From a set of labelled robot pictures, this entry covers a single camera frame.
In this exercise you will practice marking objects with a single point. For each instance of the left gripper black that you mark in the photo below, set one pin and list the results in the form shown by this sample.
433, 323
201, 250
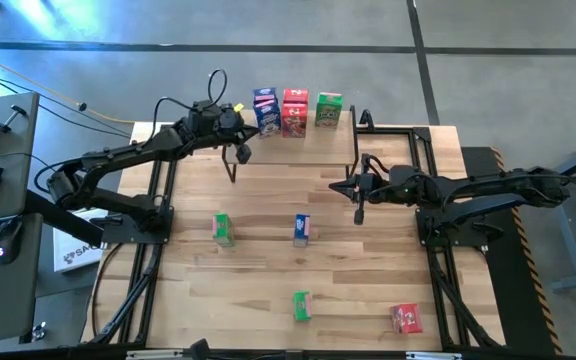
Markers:
229, 122

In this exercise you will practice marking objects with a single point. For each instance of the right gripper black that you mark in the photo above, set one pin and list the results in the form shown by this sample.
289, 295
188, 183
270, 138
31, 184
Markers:
375, 186

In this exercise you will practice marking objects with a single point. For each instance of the green Apple Jacks cereal box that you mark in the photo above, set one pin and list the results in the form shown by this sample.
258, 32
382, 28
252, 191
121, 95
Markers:
223, 230
328, 112
302, 306

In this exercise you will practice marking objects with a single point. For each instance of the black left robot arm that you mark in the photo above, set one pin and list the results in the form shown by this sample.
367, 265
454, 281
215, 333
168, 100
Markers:
133, 152

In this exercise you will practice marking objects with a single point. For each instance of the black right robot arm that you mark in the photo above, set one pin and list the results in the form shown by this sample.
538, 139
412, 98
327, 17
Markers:
493, 185

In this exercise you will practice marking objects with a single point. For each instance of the wooden shelf with black legs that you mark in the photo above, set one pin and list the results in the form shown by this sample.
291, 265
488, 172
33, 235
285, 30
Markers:
308, 150

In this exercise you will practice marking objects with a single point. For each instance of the silver aluminium extrusion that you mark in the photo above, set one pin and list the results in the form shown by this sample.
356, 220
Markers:
433, 356
153, 355

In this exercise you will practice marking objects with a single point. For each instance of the black hazard-striped floor mat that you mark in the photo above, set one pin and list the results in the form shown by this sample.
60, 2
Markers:
513, 300

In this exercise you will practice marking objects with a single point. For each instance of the black metal beam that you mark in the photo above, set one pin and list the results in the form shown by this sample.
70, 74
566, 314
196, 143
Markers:
68, 222

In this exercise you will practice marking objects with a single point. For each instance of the white box beside table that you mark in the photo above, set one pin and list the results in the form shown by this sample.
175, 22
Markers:
75, 257

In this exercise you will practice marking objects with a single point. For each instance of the black computer mouse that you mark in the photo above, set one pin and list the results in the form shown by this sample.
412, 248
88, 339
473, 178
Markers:
8, 237

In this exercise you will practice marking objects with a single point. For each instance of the small silver clamp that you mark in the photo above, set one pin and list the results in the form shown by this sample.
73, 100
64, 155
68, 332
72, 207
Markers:
38, 332

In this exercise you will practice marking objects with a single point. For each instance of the grey desk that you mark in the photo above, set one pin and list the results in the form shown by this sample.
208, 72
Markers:
3, 300

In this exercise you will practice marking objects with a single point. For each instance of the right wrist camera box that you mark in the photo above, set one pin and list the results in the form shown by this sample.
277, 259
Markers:
405, 176

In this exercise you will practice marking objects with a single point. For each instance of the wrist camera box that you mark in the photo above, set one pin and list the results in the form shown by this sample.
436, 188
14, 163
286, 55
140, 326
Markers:
405, 176
202, 115

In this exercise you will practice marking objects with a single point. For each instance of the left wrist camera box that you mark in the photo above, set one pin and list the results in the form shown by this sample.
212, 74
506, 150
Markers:
202, 115

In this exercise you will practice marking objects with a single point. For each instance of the black aluminium rig frame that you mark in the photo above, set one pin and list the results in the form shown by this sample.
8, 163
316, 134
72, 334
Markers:
413, 150

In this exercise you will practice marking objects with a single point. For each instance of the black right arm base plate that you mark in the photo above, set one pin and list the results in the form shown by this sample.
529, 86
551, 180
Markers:
428, 235

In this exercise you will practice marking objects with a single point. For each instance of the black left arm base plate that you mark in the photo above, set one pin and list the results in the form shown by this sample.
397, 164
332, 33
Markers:
118, 232

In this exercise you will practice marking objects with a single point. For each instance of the grey metal table frame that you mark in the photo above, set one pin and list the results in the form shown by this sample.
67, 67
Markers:
565, 235

